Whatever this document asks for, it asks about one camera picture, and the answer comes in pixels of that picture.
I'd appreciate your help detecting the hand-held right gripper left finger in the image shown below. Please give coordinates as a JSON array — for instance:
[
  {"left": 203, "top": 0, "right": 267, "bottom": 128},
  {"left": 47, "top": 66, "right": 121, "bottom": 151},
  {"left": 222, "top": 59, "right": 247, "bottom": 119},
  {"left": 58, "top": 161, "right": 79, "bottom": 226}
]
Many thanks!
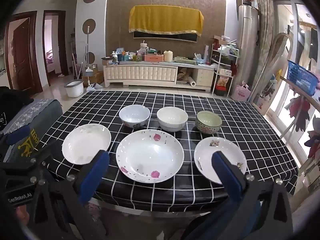
[{"left": 27, "top": 150, "right": 110, "bottom": 240}]

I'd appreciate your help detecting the white drying rack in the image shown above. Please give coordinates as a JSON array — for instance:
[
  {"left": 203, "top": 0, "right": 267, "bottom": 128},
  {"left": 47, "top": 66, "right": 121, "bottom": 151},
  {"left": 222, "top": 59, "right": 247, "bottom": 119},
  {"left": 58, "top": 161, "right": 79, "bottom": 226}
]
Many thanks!
[{"left": 279, "top": 75, "right": 320, "bottom": 180}]

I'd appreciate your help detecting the cream television cabinet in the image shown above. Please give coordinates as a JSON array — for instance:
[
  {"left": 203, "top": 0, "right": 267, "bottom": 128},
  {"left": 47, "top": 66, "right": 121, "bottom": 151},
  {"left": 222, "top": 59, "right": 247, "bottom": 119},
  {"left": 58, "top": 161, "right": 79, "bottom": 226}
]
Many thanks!
[{"left": 103, "top": 61, "right": 215, "bottom": 92}]

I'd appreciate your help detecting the black television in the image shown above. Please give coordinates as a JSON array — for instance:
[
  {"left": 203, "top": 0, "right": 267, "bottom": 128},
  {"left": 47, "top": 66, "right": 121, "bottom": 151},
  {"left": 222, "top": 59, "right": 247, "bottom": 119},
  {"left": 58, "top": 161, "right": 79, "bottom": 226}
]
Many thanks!
[{"left": 133, "top": 31, "right": 198, "bottom": 42}]

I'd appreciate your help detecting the white plate with floral print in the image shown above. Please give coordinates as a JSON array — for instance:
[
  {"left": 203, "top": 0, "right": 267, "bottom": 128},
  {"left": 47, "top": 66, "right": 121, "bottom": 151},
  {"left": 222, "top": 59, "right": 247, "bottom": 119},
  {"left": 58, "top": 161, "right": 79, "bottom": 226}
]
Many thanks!
[{"left": 194, "top": 137, "right": 247, "bottom": 185}]

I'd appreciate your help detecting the blue plastic basket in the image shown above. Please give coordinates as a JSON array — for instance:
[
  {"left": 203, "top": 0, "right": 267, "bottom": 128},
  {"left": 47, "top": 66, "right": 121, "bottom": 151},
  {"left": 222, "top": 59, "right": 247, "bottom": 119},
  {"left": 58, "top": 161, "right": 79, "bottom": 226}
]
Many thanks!
[{"left": 287, "top": 60, "right": 319, "bottom": 96}]

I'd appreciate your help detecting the green patterned bowl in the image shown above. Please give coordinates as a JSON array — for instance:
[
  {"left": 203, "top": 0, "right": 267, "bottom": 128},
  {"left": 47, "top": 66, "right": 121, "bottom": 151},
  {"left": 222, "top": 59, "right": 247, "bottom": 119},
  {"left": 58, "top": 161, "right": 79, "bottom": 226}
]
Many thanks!
[{"left": 195, "top": 111, "right": 222, "bottom": 134}]

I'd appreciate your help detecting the large pink petal plate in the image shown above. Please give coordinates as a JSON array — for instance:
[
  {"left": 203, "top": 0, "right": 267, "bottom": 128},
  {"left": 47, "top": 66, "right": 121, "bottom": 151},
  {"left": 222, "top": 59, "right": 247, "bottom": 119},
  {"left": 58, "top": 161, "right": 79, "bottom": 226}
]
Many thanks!
[{"left": 116, "top": 129, "right": 184, "bottom": 183}]

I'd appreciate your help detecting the white mop bucket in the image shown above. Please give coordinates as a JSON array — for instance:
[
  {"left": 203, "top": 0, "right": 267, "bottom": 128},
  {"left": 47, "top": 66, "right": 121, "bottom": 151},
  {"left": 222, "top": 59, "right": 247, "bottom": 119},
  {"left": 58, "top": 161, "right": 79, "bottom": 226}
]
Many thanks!
[{"left": 64, "top": 79, "right": 84, "bottom": 98}]

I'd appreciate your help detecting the plain white plate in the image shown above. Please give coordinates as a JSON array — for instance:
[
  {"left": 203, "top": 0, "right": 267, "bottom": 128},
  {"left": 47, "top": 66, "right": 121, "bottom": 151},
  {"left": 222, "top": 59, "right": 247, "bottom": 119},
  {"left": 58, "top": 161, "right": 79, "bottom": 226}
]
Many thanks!
[{"left": 62, "top": 124, "right": 112, "bottom": 165}]

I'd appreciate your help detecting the white mop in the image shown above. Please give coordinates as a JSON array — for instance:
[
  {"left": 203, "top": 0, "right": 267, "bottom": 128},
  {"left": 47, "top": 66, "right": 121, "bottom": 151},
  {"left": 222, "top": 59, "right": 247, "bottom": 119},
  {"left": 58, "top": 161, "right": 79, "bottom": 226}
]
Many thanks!
[{"left": 85, "top": 26, "right": 95, "bottom": 73}]

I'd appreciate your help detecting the green folded cloth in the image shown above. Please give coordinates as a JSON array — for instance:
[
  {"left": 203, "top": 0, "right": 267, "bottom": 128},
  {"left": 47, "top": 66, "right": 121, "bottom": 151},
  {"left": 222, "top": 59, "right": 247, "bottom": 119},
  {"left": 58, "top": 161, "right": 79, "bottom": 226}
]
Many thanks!
[{"left": 174, "top": 56, "right": 197, "bottom": 64}]

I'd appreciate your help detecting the brown wooden door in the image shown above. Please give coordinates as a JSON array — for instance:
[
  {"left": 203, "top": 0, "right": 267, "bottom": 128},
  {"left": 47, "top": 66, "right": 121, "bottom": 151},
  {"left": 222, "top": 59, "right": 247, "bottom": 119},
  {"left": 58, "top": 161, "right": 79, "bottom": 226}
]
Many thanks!
[{"left": 5, "top": 11, "right": 43, "bottom": 95}]

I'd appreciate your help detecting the beige patterned curtain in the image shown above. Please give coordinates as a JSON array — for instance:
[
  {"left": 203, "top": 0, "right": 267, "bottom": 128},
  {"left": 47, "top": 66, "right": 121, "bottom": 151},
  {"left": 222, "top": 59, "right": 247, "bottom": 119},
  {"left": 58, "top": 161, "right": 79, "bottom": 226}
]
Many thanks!
[{"left": 250, "top": 0, "right": 275, "bottom": 103}]

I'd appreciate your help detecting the cardboard box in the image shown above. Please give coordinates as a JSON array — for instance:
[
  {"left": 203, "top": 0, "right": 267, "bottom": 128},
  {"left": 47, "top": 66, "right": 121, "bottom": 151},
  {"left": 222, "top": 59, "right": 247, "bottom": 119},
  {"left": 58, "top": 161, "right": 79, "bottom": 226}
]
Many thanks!
[{"left": 82, "top": 70, "right": 104, "bottom": 87}]

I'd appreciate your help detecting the white shelf rack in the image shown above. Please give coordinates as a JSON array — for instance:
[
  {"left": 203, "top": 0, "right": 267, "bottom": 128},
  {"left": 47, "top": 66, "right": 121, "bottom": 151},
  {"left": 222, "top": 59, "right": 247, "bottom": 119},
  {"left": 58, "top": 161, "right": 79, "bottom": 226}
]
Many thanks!
[{"left": 210, "top": 39, "right": 240, "bottom": 97}]

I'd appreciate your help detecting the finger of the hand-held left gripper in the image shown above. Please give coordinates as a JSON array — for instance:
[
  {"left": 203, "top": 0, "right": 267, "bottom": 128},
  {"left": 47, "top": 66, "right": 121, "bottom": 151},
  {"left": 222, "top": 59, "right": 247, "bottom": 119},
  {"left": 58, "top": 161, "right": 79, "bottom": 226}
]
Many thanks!
[
  {"left": 25, "top": 141, "right": 66, "bottom": 189},
  {"left": 0, "top": 126, "right": 31, "bottom": 153}
]

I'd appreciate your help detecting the pink box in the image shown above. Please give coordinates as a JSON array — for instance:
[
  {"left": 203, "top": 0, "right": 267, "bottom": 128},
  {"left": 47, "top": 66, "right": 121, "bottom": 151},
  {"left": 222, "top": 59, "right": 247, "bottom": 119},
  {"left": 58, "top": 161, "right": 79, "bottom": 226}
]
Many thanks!
[{"left": 144, "top": 54, "right": 165, "bottom": 62}]

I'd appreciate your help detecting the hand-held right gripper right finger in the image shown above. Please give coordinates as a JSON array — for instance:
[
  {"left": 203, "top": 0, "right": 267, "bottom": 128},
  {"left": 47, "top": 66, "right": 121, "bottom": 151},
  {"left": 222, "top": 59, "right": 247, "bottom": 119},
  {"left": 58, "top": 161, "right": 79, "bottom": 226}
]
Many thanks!
[{"left": 180, "top": 151, "right": 294, "bottom": 240}]

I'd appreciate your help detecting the black checked tablecloth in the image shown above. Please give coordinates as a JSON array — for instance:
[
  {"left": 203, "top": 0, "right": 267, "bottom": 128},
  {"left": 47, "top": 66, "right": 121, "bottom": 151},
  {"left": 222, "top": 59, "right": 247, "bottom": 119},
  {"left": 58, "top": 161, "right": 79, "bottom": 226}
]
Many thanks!
[{"left": 40, "top": 91, "right": 299, "bottom": 213}]

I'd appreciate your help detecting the plain cream bowl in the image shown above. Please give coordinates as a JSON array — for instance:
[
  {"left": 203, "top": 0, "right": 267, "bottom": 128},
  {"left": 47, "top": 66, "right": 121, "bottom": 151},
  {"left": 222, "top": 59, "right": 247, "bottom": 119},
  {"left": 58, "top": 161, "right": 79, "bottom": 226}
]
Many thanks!
[{"left": 157, "top": 107, "right": 189, "bottom": 132}]

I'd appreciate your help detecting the pink bag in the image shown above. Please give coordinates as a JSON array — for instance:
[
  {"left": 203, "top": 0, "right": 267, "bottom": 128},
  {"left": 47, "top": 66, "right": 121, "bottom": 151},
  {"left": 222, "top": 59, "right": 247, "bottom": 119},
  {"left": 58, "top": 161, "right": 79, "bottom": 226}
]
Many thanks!
[{"left": 231, "top": 81, "right": 251, "bottom": 102}]

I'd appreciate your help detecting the white bowl with floral print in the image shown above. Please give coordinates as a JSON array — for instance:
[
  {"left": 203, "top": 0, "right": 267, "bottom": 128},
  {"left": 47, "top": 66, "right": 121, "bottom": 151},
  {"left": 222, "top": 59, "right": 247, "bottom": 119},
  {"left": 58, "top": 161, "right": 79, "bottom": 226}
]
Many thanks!
[{"left": 119, "top": 105, "right": 150, "bottom": 128}]

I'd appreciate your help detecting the person's left hand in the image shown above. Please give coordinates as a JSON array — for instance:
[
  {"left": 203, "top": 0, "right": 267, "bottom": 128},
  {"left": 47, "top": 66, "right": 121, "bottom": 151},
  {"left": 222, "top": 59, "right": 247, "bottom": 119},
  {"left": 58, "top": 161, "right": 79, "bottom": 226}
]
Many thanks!
[{"left": 15, "top": 202, "right": 33, "bottom": 222}]

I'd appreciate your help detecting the red hanging garment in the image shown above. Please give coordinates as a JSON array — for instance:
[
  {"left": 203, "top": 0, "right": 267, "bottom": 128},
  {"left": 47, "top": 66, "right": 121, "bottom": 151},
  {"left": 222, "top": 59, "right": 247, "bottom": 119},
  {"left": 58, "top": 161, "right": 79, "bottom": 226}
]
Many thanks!
[{"left": 285, "top": 96, "right": 310, "bottom": 132}]

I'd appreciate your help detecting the grey covered sofa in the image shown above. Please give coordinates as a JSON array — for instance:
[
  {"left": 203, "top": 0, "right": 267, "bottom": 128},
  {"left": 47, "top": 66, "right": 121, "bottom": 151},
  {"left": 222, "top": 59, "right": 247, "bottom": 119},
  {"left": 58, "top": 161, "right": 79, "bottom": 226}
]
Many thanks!
[{"left": 0, "top": 97, "right": 63, "bottom": 163}]

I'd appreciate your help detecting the brown door frame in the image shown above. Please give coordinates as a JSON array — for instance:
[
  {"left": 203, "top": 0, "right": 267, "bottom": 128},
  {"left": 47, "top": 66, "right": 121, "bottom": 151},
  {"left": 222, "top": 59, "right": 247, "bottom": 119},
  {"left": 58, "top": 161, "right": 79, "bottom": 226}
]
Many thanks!
[{"left": 42, "top": 10, "right": 69, "bottom": 85}]

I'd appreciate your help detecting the standing air conditioner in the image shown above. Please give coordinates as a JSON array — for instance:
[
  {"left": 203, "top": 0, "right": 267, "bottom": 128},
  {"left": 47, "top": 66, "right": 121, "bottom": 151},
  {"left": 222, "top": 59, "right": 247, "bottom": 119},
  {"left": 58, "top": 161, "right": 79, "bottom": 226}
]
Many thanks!
[{"left": 237, "top": 4, "right": 259, "bottom": 100}]

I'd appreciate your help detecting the yellow television cover cloth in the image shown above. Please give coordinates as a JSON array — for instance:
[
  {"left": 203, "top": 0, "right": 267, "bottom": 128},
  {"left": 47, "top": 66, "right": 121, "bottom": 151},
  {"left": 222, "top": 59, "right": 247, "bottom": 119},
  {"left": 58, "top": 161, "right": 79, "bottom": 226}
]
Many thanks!
[{"left": 129, "top": 5, "right": 204, "bottom": 37}]

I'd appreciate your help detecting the black garment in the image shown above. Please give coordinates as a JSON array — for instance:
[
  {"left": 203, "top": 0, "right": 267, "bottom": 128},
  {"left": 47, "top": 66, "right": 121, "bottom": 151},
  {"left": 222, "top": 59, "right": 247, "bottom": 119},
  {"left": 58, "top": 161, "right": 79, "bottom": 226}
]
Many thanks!
[{"left": 0, "top": 86, "right": 34, "bottom": 130}]

